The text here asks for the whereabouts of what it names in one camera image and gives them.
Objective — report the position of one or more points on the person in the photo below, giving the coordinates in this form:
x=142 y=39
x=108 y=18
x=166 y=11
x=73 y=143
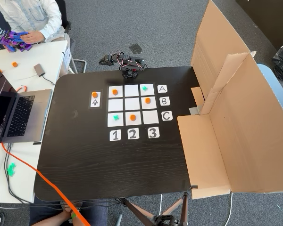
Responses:
x=30 y=14
x=94 y=214

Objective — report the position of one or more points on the white paper sign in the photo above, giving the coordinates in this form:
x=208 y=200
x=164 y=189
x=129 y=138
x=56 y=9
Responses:
x=67 y=56

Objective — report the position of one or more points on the white square paper sheet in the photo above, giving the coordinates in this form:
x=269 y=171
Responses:
x=151 y=117
x=110 y=96
x=115 y=105
x=138 y=123
x=132 y=104
x=110 y=124
x=143 y=106
x=131 y=91
x=151 y=93

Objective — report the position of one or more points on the metal tube frame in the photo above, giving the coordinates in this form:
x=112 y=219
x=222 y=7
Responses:
x=79 y=60

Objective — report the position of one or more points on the paper sheet with arrow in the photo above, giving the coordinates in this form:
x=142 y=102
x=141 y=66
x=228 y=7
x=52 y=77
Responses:
x=98 y=104

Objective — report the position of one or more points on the paper sheet number 3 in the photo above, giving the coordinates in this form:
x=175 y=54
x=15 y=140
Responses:
x=149 y=136

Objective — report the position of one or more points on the black camera tripod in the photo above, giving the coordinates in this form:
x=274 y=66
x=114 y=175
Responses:
x=165 y=220

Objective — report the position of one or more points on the paper sheet letter B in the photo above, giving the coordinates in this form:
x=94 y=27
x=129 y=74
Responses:
x=161 y=104

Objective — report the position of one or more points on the paper sheet letter C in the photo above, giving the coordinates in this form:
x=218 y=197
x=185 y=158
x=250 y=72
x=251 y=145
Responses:
x=163 y=119

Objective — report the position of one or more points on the round orange token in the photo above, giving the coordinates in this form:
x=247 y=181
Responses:
x=14 y=64
x=132 y=117
x=115 y=92
x=147 y=100
x=94 y=94

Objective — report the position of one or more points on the grey tape strip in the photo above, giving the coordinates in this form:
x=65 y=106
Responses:
x=195 y=110

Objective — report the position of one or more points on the dark brown cabinet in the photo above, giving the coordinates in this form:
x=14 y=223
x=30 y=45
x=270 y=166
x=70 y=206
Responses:
x=273 y=18

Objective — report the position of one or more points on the green cross token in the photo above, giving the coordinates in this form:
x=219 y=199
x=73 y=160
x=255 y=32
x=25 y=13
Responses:
x=11 y=170
x=116 y=117
x=144 y=88

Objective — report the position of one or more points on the person's left hand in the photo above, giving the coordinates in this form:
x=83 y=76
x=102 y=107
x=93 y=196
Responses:
x=35 y=37

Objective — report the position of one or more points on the large brown cardboard screen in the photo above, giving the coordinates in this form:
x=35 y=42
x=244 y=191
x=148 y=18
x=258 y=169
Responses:
x=250 y=141

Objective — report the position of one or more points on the purple leader arm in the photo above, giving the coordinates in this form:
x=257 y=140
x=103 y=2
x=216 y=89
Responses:
x=13 y=41

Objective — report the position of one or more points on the black office chair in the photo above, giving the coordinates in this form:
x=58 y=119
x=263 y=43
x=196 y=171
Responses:
x=67 y=27

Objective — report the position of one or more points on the paper sheet number 2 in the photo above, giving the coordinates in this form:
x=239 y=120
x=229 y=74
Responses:
x=129 y=138

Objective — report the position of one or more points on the paper sheet number 1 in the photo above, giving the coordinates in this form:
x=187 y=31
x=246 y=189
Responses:
x=111 y=139

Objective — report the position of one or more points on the paper sheet letter A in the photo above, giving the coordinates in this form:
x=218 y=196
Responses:
x=159 y=91

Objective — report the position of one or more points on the grey USB hub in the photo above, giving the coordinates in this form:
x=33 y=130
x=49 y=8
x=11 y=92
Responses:
x=39 y=70

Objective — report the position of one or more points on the grey open laptop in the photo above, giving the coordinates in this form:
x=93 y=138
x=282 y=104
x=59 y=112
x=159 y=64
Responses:
x=21 y=117

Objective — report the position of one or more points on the black floor tape patch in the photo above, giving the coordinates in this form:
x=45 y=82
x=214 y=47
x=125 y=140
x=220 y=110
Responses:
x=135 y=48

